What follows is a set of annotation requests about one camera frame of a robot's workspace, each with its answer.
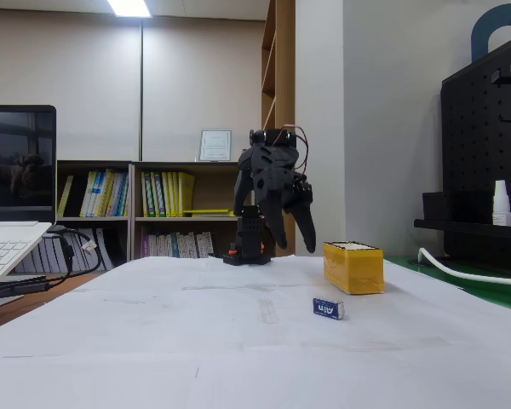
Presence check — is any small blue eraser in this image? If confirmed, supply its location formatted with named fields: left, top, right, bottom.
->
left=312, top=297, right=347, bottom=320

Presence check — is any yellow rectangular box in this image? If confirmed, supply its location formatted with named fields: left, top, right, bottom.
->
left=322, top=240, right=385, bottom=296

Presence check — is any black clamp with orange knob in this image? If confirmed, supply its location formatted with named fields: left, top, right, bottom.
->
left=222, top=242, right=243, bottom=267

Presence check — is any framed white certificate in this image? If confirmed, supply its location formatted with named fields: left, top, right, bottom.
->
left=195, top=130, right=234, bottom=163

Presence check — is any low grey bookshelf unit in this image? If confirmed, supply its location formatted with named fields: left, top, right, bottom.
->
left=55, top=160, right=133, bottom=274
left=129, top=160, right=256, bottom=261

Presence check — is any thin yellow folder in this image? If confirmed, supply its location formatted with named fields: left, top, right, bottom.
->
left=182, top=208, right=238, bottom=218

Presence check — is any tall wooden bookshelf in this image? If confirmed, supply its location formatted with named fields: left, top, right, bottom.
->
left=261, top=0, right=297, bottom=258

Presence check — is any black box holder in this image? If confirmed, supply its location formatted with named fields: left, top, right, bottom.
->
left=422, top=191, right=453, bottom=222

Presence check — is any white paper table cover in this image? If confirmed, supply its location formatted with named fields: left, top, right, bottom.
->
left=0, top=255, right=511, bottom=409

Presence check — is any black pegboard shelf tray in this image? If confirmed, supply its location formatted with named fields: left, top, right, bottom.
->
left=413, top=218, right=511, bottom=240

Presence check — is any white file binder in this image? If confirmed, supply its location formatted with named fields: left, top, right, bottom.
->
left=94, top=228, right=114, bottom=272

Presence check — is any black pegboard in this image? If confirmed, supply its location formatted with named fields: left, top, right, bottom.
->
left=440, top=32, right=511, bottom=265

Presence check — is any green desk mat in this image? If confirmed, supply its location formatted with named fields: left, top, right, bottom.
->
left=382, top=255, right=511, bottom=319

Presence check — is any white dropper bottle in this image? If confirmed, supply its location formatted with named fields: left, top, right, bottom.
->
left=492, top=179, right=511, bottom=227

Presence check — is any thin yellow book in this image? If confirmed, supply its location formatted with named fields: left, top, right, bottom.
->
left=57, top=175, right=75, bottom=218

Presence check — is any ceiling light panel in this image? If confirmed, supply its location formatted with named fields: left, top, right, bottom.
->
left=106, top=0, right=152, bottom=18

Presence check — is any blue arch sign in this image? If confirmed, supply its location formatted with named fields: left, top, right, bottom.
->
left=471, top=3, right=511, bottom=64

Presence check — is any white laptop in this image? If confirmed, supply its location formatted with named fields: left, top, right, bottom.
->
left=0, top=105, right=59, bottom=299

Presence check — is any black usb adapter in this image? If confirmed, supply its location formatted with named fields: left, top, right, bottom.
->
left=0, top=275, right=49, bottom=300

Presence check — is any red servo wire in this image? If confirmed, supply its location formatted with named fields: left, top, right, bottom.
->
left=282, top=124, right=308, bottom=175

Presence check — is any wide yellow ring binder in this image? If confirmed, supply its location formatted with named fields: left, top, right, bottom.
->
left=177, top=171, right=196, bottom=216

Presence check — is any white power cable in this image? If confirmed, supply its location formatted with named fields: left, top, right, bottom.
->
left=417, top=247, right=511, bottom=304

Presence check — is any black laptop cable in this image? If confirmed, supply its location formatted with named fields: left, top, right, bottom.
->
left=46, top=228, right=103, bottom=291

